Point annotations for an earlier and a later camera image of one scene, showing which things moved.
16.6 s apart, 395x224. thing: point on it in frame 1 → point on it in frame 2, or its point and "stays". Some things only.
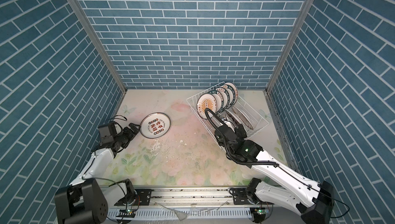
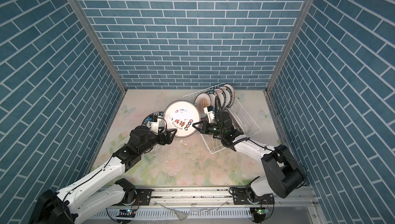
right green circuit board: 261,210 stays
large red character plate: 243,117 → 181,115
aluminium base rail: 178,196 stays
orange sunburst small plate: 207,100 stays
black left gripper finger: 134,127 → 170,134
